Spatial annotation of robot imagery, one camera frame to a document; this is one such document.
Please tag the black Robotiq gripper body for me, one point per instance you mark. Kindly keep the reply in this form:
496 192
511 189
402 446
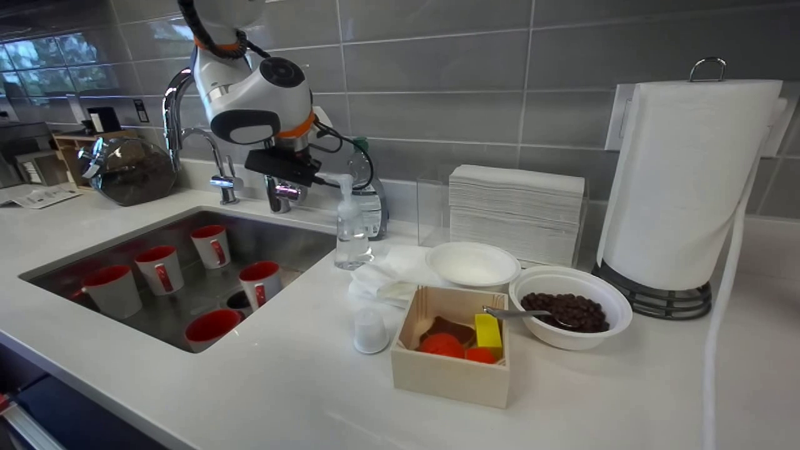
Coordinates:
302 162

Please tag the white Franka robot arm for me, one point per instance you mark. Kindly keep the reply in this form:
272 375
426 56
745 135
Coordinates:
250 82

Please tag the small chrome faucet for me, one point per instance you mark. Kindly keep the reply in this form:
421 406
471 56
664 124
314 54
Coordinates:
225 186

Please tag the tall chrome gooseneck faucet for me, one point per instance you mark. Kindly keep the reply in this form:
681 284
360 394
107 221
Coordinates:
172 115

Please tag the stainless steel sink basin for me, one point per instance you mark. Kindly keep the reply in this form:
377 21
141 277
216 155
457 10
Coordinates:
282 240

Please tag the large clear labelled bottle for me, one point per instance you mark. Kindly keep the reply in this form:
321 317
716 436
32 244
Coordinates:
377 216

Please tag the small clear pump bottle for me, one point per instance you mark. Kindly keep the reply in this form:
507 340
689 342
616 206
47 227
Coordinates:
350 240

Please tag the red white paper cup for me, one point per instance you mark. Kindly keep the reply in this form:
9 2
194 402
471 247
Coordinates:
260 286
161 270
210 247
112 292
212 325

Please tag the crumpled clear plastic wrap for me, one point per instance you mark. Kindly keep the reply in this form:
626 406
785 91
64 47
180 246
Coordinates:
389 270

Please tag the clear acrylic napkin holder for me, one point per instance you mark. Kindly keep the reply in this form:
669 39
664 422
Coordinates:
430 214

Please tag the dark shiny bag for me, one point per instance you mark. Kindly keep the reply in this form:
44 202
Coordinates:
132 171

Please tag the small white cup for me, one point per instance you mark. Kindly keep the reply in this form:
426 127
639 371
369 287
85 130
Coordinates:
371 332

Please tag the empty white bowl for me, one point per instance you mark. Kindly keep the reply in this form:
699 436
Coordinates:
471 266

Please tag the white napkin stack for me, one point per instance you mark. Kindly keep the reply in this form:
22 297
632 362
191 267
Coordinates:
516 214

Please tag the brown item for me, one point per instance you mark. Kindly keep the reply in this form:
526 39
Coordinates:
451 325

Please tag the large orange round item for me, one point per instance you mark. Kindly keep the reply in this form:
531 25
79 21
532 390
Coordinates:
440 342

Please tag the yellow block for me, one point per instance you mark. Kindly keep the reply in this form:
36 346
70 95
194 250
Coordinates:
489 330

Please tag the white printed papers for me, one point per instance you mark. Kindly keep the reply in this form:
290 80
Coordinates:
50 199

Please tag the metal spoon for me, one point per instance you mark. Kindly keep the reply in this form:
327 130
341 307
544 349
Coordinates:
516 312

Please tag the small orange round item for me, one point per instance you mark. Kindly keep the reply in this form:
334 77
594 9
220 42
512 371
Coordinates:
480 352

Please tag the light wooden box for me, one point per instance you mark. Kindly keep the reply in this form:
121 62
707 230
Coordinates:
451 379

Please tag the white bowl with beans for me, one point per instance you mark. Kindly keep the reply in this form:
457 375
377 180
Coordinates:
551 337

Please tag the dark coffee beans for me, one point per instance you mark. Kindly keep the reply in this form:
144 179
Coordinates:
576 310

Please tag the dark blue cabinet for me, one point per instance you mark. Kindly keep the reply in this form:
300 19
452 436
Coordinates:
57 414

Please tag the white paper towel roll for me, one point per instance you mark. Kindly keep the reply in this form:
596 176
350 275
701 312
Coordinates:
684 184

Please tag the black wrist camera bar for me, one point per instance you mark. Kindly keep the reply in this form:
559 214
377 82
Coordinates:
265 162

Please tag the wooden frame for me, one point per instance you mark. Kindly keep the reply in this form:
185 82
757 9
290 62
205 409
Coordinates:
70 152

